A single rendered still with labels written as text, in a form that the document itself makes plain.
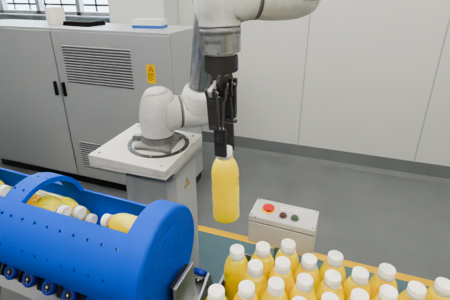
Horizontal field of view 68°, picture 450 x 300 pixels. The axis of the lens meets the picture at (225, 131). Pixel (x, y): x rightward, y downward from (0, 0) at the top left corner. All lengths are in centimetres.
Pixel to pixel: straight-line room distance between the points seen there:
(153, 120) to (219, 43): 85
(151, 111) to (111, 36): 133
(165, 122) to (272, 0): 92
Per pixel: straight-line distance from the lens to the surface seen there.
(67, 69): 309
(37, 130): 363
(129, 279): 84
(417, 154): 382
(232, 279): 98
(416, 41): 349
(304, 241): 106
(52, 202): 109
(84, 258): 90
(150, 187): 161
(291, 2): 76
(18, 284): 125
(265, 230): 107
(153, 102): 149
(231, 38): 71
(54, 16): 334
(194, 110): 152
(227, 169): 81
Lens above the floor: 174
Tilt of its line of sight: 23 degrees down
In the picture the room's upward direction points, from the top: straight up
